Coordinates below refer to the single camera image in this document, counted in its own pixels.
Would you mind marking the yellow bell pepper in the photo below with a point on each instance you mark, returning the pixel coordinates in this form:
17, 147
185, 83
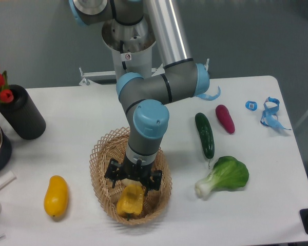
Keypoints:
130, 202

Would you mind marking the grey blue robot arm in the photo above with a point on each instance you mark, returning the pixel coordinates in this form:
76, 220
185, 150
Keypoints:
153, 66

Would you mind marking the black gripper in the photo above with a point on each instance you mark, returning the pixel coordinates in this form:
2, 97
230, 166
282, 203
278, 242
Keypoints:
135, 172

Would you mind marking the magenta sweet potato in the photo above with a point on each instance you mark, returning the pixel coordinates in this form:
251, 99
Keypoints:
225, 119

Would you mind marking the green cucumber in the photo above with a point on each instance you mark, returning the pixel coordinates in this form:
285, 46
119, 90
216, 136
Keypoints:
206, 136

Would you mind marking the yellow mango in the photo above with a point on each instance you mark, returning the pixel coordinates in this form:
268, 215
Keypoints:
57, 196

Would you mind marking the woven wicker basket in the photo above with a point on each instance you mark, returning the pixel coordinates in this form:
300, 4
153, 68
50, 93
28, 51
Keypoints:
113, 145

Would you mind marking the blue ribbon strip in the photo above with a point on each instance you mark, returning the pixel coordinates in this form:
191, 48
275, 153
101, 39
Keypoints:
269, 116

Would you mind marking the black cylindrical vase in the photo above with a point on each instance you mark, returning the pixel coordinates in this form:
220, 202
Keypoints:
23, 115

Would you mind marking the green bok choy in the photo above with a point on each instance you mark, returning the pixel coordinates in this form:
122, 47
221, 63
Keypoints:
228, 173

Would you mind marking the small blue tag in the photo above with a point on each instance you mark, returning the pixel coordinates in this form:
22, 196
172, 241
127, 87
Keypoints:
251, 105

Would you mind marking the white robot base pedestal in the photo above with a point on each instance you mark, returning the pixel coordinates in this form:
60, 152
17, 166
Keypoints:
131, 45

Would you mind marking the curled blue tape strip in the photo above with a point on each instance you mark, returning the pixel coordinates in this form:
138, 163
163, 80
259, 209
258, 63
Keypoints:
207, 97

